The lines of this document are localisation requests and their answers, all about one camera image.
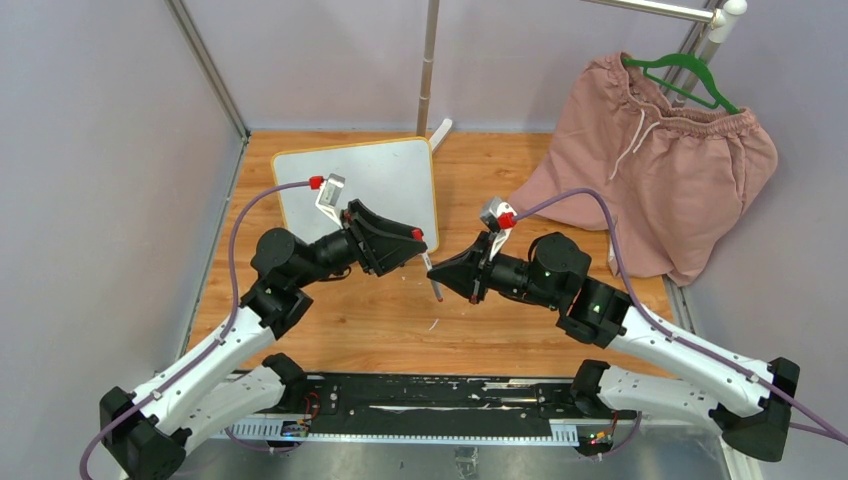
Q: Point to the pink shorts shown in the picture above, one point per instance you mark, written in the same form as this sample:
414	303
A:
671	181

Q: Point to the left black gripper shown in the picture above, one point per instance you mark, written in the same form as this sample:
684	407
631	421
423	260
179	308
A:
381	245

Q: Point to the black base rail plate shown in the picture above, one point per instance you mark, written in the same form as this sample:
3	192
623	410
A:
581	412

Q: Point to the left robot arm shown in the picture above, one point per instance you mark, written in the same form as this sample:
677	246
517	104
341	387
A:
151	430

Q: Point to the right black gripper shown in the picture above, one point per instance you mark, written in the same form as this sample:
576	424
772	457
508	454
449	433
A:
468	273

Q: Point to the yellow framed whiteboard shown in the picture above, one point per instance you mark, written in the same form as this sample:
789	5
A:
393	178

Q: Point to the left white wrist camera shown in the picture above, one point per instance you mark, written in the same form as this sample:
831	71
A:
329	190

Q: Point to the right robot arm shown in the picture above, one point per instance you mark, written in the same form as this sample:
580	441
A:
744	400

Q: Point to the white metal clothes rack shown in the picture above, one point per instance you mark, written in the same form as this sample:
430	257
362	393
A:
715	18

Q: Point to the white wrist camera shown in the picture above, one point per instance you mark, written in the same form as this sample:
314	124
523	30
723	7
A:
329	190
500	218

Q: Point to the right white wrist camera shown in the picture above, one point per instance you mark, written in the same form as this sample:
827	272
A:
500	218

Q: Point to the grey aluminium corner post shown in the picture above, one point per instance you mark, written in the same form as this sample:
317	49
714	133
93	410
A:
195	42

